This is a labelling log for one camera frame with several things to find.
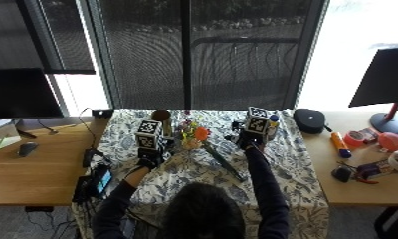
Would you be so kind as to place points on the orange tube with blue cap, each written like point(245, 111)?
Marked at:
point(339, 144)

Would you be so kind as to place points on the white marker cube glove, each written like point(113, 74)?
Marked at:
point(149, 134)
point(257, 121)

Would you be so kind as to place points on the pink tape roll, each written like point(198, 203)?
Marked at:
point(353, 139)

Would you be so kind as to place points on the person's left hand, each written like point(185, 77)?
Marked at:
point(151, 160)

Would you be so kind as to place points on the white marker cube right glove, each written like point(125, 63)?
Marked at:
point(257, 121)

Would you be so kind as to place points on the black adapter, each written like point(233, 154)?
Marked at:
point(90, 156)

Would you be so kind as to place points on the black computer monitor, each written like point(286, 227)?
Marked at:
point(20, 93)

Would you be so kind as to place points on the small black box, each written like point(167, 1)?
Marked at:
point(101, 113)

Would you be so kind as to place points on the orange ball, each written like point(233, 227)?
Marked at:
point(390, 141)

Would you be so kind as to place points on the purple packet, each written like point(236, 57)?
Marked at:
point(374, 168)

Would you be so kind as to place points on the red clear plastic packet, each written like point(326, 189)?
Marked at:
point(369, 134)

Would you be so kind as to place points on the white paper sheet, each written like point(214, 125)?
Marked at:
point(0, 137)

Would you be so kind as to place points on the black monitor with red stand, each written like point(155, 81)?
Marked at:
point(382, 78)

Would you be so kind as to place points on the colourful artificial flower bouquet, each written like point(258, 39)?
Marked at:
point(195, 134)

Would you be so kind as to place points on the dark mesh window blind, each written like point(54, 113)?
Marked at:
point(202, 56)

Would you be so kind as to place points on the blue floral tablecloth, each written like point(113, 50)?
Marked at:
point(292, 172)

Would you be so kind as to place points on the dark computer mouse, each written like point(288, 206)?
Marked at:
point(27, 149)

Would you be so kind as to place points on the black chair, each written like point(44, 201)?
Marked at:
point(393, 223)

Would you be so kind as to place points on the person's right hand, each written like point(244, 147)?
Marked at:
point(248, 142)

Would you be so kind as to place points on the black oval zip case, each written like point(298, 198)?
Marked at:
point(309, 120)

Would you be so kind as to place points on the white marker cube left glove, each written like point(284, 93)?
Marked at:
point(149, 134)

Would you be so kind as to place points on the smartphone with lit screen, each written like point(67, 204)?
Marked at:
point(103, 181)

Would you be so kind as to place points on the small black pouch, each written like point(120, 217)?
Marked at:
point(341, 173)

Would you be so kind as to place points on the bottle with blue cap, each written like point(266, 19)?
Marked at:
point(273, 127)

